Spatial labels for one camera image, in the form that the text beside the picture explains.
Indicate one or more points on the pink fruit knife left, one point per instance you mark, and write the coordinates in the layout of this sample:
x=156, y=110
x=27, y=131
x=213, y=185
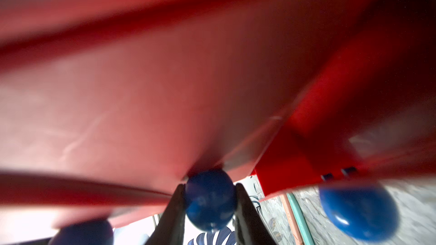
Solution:
x=291, y=220

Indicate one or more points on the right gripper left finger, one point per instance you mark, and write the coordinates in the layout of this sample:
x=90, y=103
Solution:
x=171, y=228

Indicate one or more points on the teal fruit knife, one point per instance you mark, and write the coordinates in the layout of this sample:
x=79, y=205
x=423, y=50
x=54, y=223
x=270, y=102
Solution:
x=304, y=230

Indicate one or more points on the red three-drawer cabinet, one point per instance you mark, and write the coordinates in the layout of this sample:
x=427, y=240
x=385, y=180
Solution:
x=107, y=105

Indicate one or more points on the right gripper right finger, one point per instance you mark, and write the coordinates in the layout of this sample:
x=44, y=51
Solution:
x=249, y=228

